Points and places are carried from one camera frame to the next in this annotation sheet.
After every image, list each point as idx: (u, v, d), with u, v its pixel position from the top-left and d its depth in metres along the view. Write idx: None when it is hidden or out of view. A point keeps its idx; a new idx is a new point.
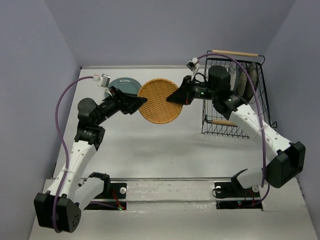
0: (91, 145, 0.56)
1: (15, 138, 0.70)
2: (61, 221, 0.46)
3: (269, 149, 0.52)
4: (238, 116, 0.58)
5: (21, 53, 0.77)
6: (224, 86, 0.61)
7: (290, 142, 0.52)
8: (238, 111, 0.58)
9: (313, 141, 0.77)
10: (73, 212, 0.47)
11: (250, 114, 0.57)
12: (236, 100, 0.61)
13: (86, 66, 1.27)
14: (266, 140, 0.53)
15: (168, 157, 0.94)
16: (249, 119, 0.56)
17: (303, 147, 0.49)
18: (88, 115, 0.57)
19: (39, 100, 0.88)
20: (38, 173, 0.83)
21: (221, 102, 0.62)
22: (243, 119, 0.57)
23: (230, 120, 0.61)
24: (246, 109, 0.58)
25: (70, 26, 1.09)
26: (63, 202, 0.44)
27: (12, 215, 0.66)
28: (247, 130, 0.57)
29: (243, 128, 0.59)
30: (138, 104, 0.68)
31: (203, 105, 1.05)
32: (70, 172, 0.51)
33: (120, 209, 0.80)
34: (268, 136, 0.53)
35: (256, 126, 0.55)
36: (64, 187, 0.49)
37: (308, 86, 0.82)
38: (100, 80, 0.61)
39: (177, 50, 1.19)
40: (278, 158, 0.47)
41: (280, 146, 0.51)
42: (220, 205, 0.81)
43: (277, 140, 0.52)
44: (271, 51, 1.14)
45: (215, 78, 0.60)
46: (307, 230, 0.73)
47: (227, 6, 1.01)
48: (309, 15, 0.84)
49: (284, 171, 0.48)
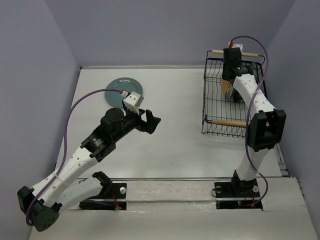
0: (92, 158, 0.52)
1: (14, 138, 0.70)
2: (33, 222, 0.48)
3: (255, 109, 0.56)
4: (239, 81, 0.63)
5: (21, 53, 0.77)
6: (234, 57, 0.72)
7: (274, 108, 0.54)
8: (242, 77, 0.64)
9: (314, 140, 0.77)
10: (47, 218, 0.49)
11: (250, 81, 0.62)
12: (244, 69, 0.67)
13: (86, 67, 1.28)
14: (254, 101, 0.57)
15: (168, 157, 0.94)
16: (247, 85, 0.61)
17: (283, 115, 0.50)
18: (109, 124, 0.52)
19: (39, 100, 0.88)
20: (38, 173, 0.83)
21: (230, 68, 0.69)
22: (243, 84, 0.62)
23: (234, 86, 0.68)
24: (250, 77, 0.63)
25: (70, 26, 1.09)
26: (38, 207, 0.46)
27: (12, 215, 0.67)
28: (244, 94, 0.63)
29: (243, 94, 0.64)
30: (152, 125, 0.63)
31: (204, 105, 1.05)
32: (58, 179, 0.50)
33: (117, 209, 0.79)
34: (256, 99, 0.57)
35: (251, 91, 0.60)
36: (45, 193, 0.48)
37: (308, 86, 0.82)
38: (135, 100, 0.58)
39: (177, 50, 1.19)
40: (257, 115, 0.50)
41: (263, 109, 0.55)
42: (220, 205, 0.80)
43: (263, 104, 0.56)
44: (271, 51, 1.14)
45: (227, 50, 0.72)
46: (306, 230, 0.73)
47: (227, 6, 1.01)
48: (310, 14, 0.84)
49: (259, 128, 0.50)
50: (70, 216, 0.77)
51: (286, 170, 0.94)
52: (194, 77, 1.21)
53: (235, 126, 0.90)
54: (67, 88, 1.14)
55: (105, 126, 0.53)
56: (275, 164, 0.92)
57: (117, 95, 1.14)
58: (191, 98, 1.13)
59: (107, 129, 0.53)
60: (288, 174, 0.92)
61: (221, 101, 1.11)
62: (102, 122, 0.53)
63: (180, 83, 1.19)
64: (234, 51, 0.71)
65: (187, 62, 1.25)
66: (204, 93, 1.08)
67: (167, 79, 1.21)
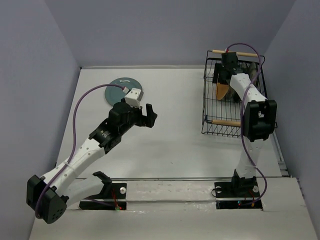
0: (101, 148, 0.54)
1: (14, 138, 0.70)
2: (44, 212, 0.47)
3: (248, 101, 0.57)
4: (234, 78, 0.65)
5: (20, 53, 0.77)
6: (231, 61, 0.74)
7: (265, 98, 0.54)
8: (237, 75, 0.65)
9: (314, 140, 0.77)
10: (56, 208, 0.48)
11: (245, 78, 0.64)
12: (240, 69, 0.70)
13: (86, 67, 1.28)
14: (247, 94, 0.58)
15: (168, 157, 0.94)
16: (242, 81, 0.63)
17: (274, 104, 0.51)
18: (117, 114, 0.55)
19: (39, 100, 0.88)
20: (38, 173, 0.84)
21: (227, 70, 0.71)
22: (237, 81, 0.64)
23: (229, 84, 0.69)
24: (244, 75, 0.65)
25: (70, 26, 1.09)
26: (50, 194, 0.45)
27: (12, 215, 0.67)
28: (239, 91, 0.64)
29: (238, 92, 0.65)
30: (151, 120, 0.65)
31: (203, 105, 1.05)
32: (69, 167, 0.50)
33: (117, 209, 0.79)
34: (249, 91, 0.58)
35: (245, 86, 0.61)
36: (57, 180, 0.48)
37: (308, 86, 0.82)
38: (138, 94, 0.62)
39: (176, 49, 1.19)
40: (248, 103, 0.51)
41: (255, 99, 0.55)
42: (220, 205, 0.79)
43: (255, 96, 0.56)
44: (271, 51, 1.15)
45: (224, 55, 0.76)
46: (307, 230, 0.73)
47: (227, 6, 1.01)
48: (309, 15, 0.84)
49: (251, 116, 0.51)
50: (70, 216, 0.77)
51: (286, 170, 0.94)
52: (194, 77, 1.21)
53: (234, 126, 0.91)
54: (67, 88, 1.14)
55: (112, 118, 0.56)
56: (275, 164, 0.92)
57: (117, 95, 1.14)
58: (191, 98, 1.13)
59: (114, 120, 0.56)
60: (288, 174, 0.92)
61: (221, 101, 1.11)
62: (109, 115, 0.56)
63: (180, 83, 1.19)
64: (232, 56, 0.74)
65: (187, 62, 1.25)
66: (204, 93, 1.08)
67: (167, 79, 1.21)
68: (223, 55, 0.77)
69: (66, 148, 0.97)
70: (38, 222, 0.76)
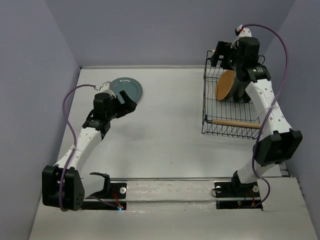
0: (98, 131, 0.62)
1: (14, 138, 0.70)
2: (68, 196, 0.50)
3: (268, 127, 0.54)
4: (254, 88, 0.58)
5: (21, 53, 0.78)
6: (251, 55, 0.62)
7: (290, 127, 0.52)
8: (257, 83, 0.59)
9: (313, 141, 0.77)
10: (77, 190, 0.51)
11: (267, 90, 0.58)
12: (260, 72, 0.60)
13: (86, 67, 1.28)
14: (269, 118, 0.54)
15: (168, 157, 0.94)
16: (263, 94, 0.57)
17: (300, 136, 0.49)
18: (101, 101, 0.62)
19: (39, 100, 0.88)
20: (39, 173, 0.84)
21: (245, 69, 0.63)
22: (258, 93, 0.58)
23: (246, 90, 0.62)
24: (266, 85, 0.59)
25: (70, 27, 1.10)
26: (71, 173, 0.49)
27: (12, 215, 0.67)
28: (257, 102, 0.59)
29: (255, 102, 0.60)
30: (130, 105, 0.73)
31: (203, 105, 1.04)
32: (78, 150, 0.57)
33: (119, 209, 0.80)
34: (272, 115, 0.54)
35: (266, 104, 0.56)
36: (72, 162, 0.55)
37: (309, 86, 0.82)
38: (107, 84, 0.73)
39: (177, 50, 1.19)
40: (270, 137, 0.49)
41: (278, 128, 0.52)
42: (220, 205, 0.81)
43: (278, 123, 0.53)
44: (271, 51, 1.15)
45: (243, 43, 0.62)
46: (307, 230, 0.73)
47: (228, 6, 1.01)
48: (309, 15, 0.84)
49: (270, 149, 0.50)
50: (70, 216, 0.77)
51: (286, 170, 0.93)
52: (194, 77, 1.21)
53: (245, 127, 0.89)
54: (67, 88, 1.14)
55: (97, 106, 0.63)
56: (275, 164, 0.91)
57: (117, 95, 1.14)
58: (191, 98, 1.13)
59: (99, 107, 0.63)
60: (288, 174, 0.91)
61: (221, 101, 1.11)
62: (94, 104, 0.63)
63: (180, 83, 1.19)
64: (252, 46, 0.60)
65: (187, 62, 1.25)
66: (204, 93, 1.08)
67: (167, 79, 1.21)
68: (242, 43, 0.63)
69: (66, 148, 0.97)
70: (38, 222, 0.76)
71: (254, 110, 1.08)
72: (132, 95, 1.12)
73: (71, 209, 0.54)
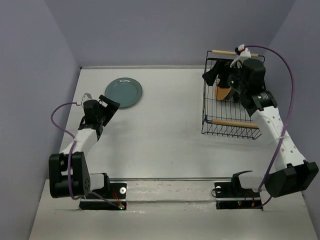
0: (92, 131, 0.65)
1: (14, 138, 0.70)
2: (76, 178, 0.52)
3: (281, 159, 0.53)
4: (262, 116, 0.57)
5: (21, 54, 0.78)
6: (256, 81, 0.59)
7: (304, 159, 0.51)
8: (265, 111, 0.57)
9: (313, 140, 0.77)
10: (85, 173, 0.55)
11: (274, 119, 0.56)
12: (266, 99, 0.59)
13: (86, 67, 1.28)
14: (280, 149, 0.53)
15: (168, 157, 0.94)
16: (271, 123, 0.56)
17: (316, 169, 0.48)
18: (90, 105, 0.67)
19: (39, 100, 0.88)
20: (39, 173, 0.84)
21: (250, 96, 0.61)
22: (266, 121, 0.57)
23: (252, 117, 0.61)
24: (273, 112, 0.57)
25: (70, 27, 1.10)
26: (78, 155, 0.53)
27: (12, 215, 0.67)
28: (265, 131, 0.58)
29: (263, 129, 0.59)
30: (114, 106, 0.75)
31: (203, 105, 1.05)
32: (79, 142, 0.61)
33: (120, 209, 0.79)
34: (283, 146, 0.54)
35: (277, 133, 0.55)
36: (77, 148, 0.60)
37: (310, 86, 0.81)
38: (86, 96, 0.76)
39: (177, 50, 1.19)
40: (285, 172, 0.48)
41: (291, 161, 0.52)
42: (220, 206, 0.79)
43: (291, 154, 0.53)
44: (271, 52, 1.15)
45: (248, 69, 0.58)
46: (307, 230, 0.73)
47: (228, 7, 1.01)
48: (309, 15, 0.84)
49: (285, 184, 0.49)
50: (70, 216, 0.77)
51: None
52: (194, 77, 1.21)
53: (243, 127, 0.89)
54: (67, 88, 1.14)
55: (89, 111, 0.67)
56: None
57: (117, 94, 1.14)
58: (191, 98, 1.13)
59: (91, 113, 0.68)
60: None
61: (221, 101, 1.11)
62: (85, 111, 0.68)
63: (180, 83, 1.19)
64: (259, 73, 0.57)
65: (187, 63, 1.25)
66: (204, 93, 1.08)
67: (167, 79, 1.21)
68: (247, 68, 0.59)
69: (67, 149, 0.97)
70: (38, 223, 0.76)
71: None
72: (132, 96, 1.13)
73: (79, 197, 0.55)
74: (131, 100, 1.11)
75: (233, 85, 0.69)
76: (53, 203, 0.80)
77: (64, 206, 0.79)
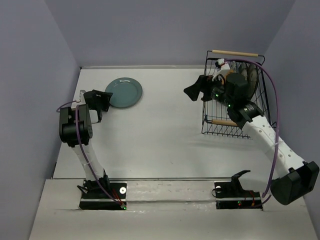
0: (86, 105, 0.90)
1: (13, 138, 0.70)
2: (82, 122, 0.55)
3: (281, 165, 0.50)
4: (252, 127, 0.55)
5: (21, 54, 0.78)
6: (241, 95, 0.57)
7: (304, 161, 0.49)
8: (253, 122, 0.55)
9: (313, 141, 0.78)
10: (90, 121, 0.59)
11: (265, 127, 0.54)
12: (252, 110, 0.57)
13: (86, 67, 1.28)
14: (279, 155, 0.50)
15: (168, 157, 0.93)
16: (263, 132, 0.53)
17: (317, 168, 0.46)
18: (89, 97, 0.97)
19: (39, 100, 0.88)
20: (39, 173, 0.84)
21: (237, 110, 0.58)
22: (258, 131, 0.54)
23: (243, 130, 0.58)
24: (261, 121, 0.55)
25: (70, 27, 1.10)
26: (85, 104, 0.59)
27: (12, 215, 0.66)
28: (259, 141, 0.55)
29: (255, 139, 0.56)
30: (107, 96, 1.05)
31: (203, 105, 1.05)
32: None
33: (124, 208, 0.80)
34: (281, 151, 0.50)
35: (271, 141, 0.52)
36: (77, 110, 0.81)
37: (309, 86, 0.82)
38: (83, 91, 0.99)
39: (176, 49, 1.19)
40: (289, 177, 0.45)
41: (292, 165, 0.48)
42: (220, 205, 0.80)
43: (290, 158, 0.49)
44: (271, 52, 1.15)
45: (232, 85, 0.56)
46: (306, 230, 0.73)
47: (228, 6, 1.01)
48: (309, 16, 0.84)
49: (293, 190, 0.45)
50: (70, 216, 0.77)
51: None
52: (194, 77, 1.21)
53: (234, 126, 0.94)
54: (67, 88, 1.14)
55: (90, 101, 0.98)
56: None
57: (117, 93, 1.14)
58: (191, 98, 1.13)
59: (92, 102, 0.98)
60: None
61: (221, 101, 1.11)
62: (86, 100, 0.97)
63: (180, 83, 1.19)
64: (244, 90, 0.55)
65: (187, 63, 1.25)
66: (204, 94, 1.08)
67: (167, 78, 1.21)
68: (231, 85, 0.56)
69: (66, 148, 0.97)
70: (38, 223, 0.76)
71: None
72: (132, 95, 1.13)
73: (83, 141, 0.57)
74: (131, 100, 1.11)
75: (218, 98, 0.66)
76: (53, 203, 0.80)
77: (64, 206, 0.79)
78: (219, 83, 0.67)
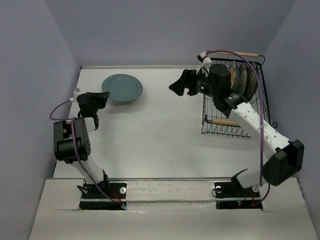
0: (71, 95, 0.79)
1: (13, 138, 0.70)
2: (79, 138, 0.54)
3: (268, 147, 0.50)
4: (238, 113, 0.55)
5: (21, 53, 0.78)
6: (225, 84, 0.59)
7: (289, 140, 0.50)
8: (238, 109, 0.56)
9: (314, 141, 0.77)
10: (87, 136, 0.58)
11: (250, 112, 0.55)
12: (236, 98, 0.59)
13: (86, 66, 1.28)
14: (264, 137, 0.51)
15: (168, 157, 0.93)
16: (248, 117, 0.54)
17: (302, 145, 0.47)
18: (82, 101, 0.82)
19: (39, 100, 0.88)
20: (39, 173, 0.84)
21: (222, 100, 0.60)
22: (243, 117, 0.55)
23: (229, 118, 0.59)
24: (246, 107, 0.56)
25: (70, 27, 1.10)
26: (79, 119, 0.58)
27: (12, 215, 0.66)
28: (246, 127, 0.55)
29: (242, 125, 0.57)
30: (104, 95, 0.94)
31: (203, 105, 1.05)
32: None
33: (123, 208, 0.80)
34: (266, 133, 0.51)
35: (256, 124, 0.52)
36: None
37: (309, 86, 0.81)
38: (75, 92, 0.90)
39: (177, 49, 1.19)
40: (276, 156, 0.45)
41: (278, 145, 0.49)
42: (220, 206, 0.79)
43: (276, 139, 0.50)
44: (270, 51, 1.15)
45: (216, 75, 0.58)
46: (306, 230, 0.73)
47: (228, 6, 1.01)
48: (309, 16, 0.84)
49: (281, 168, 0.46)
50: (70, 217, 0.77)
51: None
52: None
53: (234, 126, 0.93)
54: (66, 88, 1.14)
55: (85, 106, 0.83)
56: None
57: (118, 87, 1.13)
58: (191, 99, 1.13)
59: (87, 105, 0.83)
60: None
61: None
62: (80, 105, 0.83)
63: None
64: (225, 78, 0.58)
65: (187, 63, 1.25)
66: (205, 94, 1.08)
67: (167, 78, 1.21)
68: (214, 74, 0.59)
69: None
70: (38, 223, 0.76)
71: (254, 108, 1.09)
72: (132, 89, 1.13)
73: (82, 158, 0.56)
74: (131, 96, 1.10)
75: (203, 91, 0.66)
76: (53, 203, 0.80)
77: (64, 206, 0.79)
78: (203, 75, 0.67)
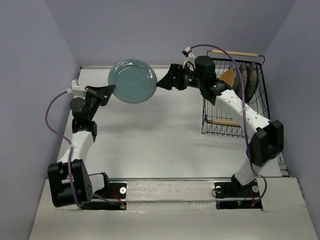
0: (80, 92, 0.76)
1: (13, 138, 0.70)
2: (79, 191, 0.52)
3: (250, 127, 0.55)
4: (222, 99, 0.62)
5: (21, 53, 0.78)
6: (210, 73, 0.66)
7: (269, 121, 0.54)
8: (222, 95, 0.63)
9: (314, 141, 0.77)
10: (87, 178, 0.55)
11: (233, 98, 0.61)
12: (220, 86, 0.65)
13: (86, 67, 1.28)
14: (246, 119, 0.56)
15: (168, 157, 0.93)
16: (231, 102, 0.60)
17: (281, 125, 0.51)
18: (81, 110, 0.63)
19: (39, 100, 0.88)
20: (39, 173, 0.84)
21: (207, 88, 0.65)
22: (227, 102, 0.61)
23: (215, 105, 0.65)
24: (230, 94, 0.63)
25: (70, 27, 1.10)
26: (76, 165, 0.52)
27: (12, 215, 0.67)
28: (230, 111, 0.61)
29: (227, 110, 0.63)
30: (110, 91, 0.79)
31: (203, 105, 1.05)
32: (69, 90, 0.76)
33: (122, 208, 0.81)
34: (248, 115, 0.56)
35: (238, 108, 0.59)
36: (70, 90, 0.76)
37: (309, 86, 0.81)
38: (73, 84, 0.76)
39: (177, 50, 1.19)
40: (257, 135, 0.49)
41: (259, 125, 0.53)
42: (220, 206, 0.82)
43: (257, 119, 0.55)
44: (270, 52, 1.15)
45: (200, 65, 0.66)
46: (306, 230, 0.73)
47: (228, 6, 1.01)
48: (309, 16, 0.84)
49: (262, 147, 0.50)
50: (70, 216, 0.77)
51: (286, 170, 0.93)
52: None
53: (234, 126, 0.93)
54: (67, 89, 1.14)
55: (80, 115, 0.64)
56: (275, 164, 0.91)
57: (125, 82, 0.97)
58: (191, 99, 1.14)
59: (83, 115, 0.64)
60: (288, 174, 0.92)
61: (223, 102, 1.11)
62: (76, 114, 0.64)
63: None
64: (209, 66, 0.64)
65: None
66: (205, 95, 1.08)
67: None
68: (199, 64, 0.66)
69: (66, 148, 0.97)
70: (38, 223, 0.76)
71: (254, 108, 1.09)
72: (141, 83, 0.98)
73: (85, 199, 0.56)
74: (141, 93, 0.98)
75: (192, 83, 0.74)
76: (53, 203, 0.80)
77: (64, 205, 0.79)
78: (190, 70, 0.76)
